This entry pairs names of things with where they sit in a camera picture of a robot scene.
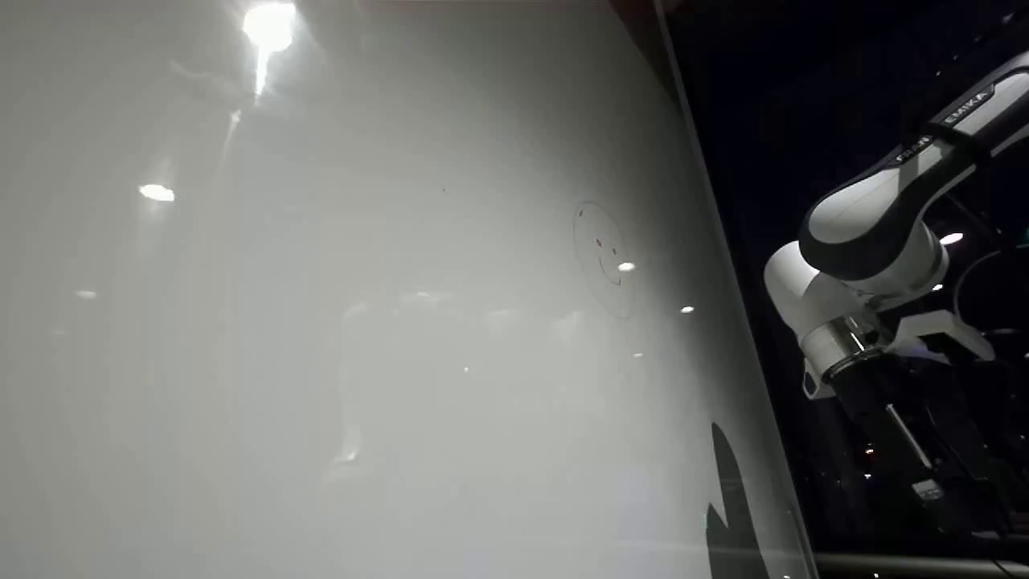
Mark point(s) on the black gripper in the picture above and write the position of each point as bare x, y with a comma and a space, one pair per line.
890, 419

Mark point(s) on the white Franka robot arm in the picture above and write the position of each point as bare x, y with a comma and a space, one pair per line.
857, 213

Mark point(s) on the large whiteboard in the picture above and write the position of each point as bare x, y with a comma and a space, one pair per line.
374, 324

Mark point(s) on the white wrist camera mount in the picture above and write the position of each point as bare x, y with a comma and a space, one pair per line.
945, 333

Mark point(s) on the grey metal rail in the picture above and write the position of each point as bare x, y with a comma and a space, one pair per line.
921, 563

